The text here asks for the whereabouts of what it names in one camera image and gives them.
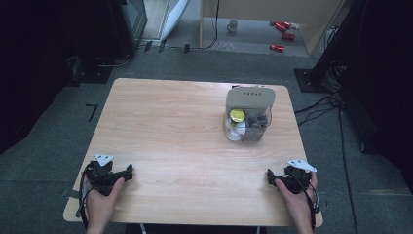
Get dark crumpled packets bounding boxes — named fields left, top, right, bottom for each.
left=244, top=111, right=271, bottom=141

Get white small cup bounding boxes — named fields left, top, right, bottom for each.
left=225, top=120, right=247, bottom=141

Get black stand base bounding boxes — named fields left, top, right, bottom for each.
left=293, top=67, right=329, bottom=95

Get person's left hand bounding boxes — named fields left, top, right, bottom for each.
left=85, top=176, right=126, bottom=229

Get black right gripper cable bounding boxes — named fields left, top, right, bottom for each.
left=290, top=172, right=321, bottom=231

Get clear container with beige lid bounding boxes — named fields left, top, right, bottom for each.
left=223, top=85, right=277, bottom=143

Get long black floor cable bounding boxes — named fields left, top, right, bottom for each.
left=336, top=105, right=359, bottom=234

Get black floor cable with plug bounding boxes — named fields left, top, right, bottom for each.
left=183, top=0, right=221, bottom=55

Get black cabinet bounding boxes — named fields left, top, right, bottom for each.
left=107, top=0, right=149, bottom=59

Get black flat floor base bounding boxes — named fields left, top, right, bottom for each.
left=67, top=54, right=114, bottom=88

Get white board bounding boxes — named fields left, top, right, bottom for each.
left=160, top=0, right=190, bottom=42

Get yellow-lidded small jar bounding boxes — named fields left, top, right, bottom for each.
left=228, top=108, right=246, bottom=124

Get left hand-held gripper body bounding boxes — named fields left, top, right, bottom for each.
left=85, top=153, right=119, bottom=197

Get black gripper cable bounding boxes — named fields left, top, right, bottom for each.
left=75, top=163, right=95, bottom=230
left=290, top=172, right=321, bottom=231

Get bundle of black floor cables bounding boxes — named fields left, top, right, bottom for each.
left=293, top=92, right=344, bottom=129

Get person's right hand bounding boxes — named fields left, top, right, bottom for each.
left=274, top=171, right=319, bottom=229

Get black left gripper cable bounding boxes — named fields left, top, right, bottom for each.
left=75, top=163, right=95, bottom=230

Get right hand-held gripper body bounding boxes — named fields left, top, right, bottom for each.
left=278, top=158, right=318, bottom=195

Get light wooden frame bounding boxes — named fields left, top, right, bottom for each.
left=199, top=0, right=346, bottom=57

